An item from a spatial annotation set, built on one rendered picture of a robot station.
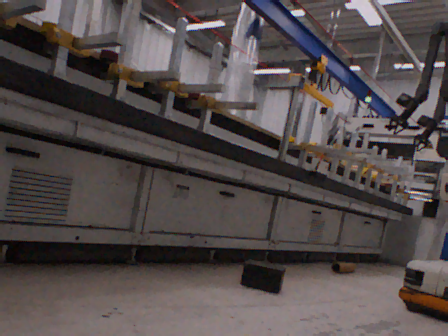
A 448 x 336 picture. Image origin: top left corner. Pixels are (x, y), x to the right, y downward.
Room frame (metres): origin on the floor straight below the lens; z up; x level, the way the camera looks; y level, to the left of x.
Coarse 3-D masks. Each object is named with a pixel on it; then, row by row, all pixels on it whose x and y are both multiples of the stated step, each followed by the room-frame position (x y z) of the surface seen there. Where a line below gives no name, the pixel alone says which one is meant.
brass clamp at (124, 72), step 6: (114, 66) 1.58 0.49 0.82; (120, 66) 1.58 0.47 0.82; (126, 66) 1.60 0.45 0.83; (114, 72) 1.57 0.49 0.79; (120, 72) 1.58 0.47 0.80; (126, 72) 1.60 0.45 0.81; (120, 78) 1.59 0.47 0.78; (126, 78) 1.61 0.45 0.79; (132, 84) 1.66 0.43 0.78; (138, 84) 1.65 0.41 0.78
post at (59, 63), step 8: (64, 0) 1.41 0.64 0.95; (72, 0) 1.41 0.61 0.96; (64, 8) 1.40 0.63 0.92; (72, 8) 1.42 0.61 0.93; (64, 16) 1.40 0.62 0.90; (72, 16) 1.42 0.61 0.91; (64, 24) 1.40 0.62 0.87; (72, 24) 1.42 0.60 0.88; (56, 48) 1.41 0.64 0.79; (64, 48) 1.41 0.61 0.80; (56, 56) 1.40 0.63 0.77; (64, 56) 1.42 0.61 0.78; (56, 64) 1.40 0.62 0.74; (64, 64) 1.42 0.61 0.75; (64, 72) 1.42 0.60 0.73
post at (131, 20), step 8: (128, 0) 1.61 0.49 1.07; (136, 0) 1.60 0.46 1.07; (128, 8) 1.61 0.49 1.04; (136, 8) 1.61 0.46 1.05; (128, 16) 1.60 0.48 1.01; (136, 16) 1.61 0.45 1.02; (128, 24) 1.60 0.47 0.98; (136, 24) 1.62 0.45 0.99; (128, 32) 1.59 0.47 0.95; (128, 40) 1.60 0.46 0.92; (120, 48) 1.61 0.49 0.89; (128, 48) 1.60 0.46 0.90; (120, 56) 1.61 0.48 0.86; (128, 56) 1.61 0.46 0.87; (120, 64) 1.60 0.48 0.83; (128, 64) 1.61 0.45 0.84; (120, 80) 1.60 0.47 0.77; (120, 88) 1.60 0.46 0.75
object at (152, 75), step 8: (136, 72) 1.60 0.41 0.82; (144, 72) 1.58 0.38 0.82; (152, 72) 1.55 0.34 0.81; (160, 72) 1.52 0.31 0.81; (168, 72) 1.49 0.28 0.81; (176, 72) 1.48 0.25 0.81; (104, 80) 1.73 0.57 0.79; (112, 80) 1.70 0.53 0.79; (136, 80) 1.62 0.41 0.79; (144, 80) 1.59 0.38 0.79; (152, 80) 1.57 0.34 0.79; (160, 80) 1.54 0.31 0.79; (168, 80) 1.52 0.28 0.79; (176, 80) 1.50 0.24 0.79
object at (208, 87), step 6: (150, 84) 1.93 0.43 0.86; (156, 84) 1.91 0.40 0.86; (180, 84) 1.81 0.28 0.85; (186, 84) 1.79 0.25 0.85; (192, 84) 1.77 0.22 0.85; (198, 84) 1.75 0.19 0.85; (204, 84) 1.73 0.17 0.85; (210, 84) 1.71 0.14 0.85; (216, 84) 1.69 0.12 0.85; (222, 84) 1.67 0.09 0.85; (150, 90) 1.93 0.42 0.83; (156, 90) 1.90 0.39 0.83; (162, 90) 1.88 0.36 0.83; (180, 90) 1.81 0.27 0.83; (186, 90) 1.79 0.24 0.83; (192, 90) 1.76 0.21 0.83; (198, 90) 1.74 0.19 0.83; (204, 90) 1.72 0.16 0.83; (210, 90) 1.70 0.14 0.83; (216, 90) 1.68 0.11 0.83; (222, 90) 1.68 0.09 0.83
